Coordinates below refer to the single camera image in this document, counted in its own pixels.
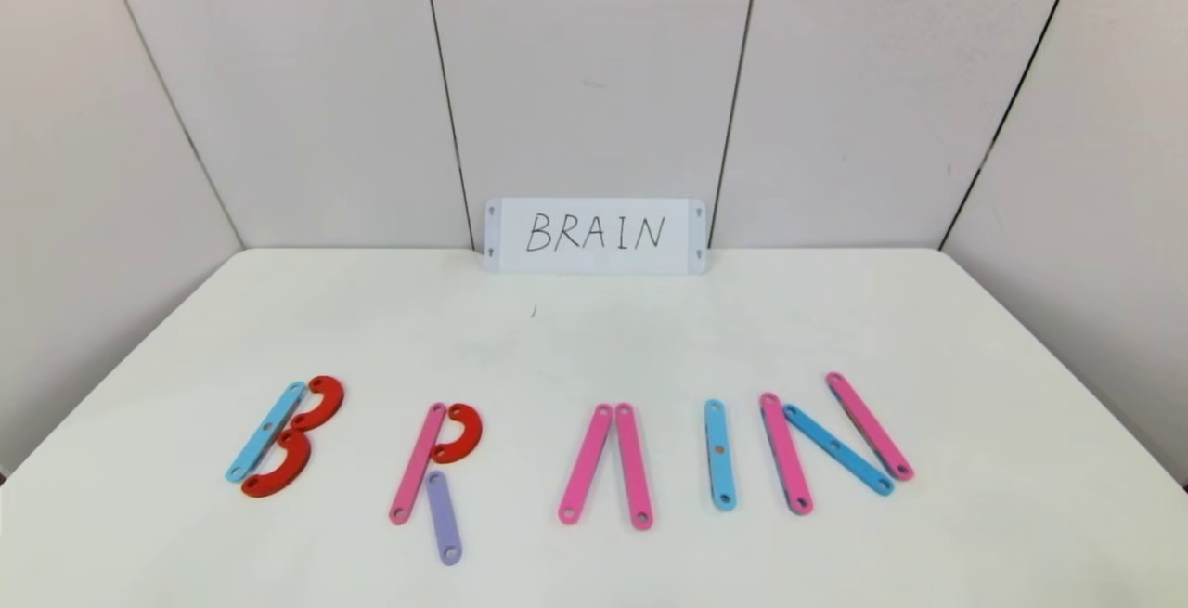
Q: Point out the small red arc piece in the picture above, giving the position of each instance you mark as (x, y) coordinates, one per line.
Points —
(471, 432)

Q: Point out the pink bar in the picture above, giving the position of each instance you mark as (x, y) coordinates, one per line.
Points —
(868, 424)
(633, 469)
(787, 450)
(418, 464)
(587, 464)

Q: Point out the short purple bar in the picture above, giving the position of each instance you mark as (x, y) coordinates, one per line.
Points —
(444, 520)

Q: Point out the white BRAIN word sign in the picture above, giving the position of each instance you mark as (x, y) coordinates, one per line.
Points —
(557, 261)

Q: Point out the blue bar with orange dot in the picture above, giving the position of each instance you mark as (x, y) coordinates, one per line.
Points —
(721, 483)

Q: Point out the large red arc piece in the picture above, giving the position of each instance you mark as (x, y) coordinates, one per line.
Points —
(295, 475)
(334, 401)

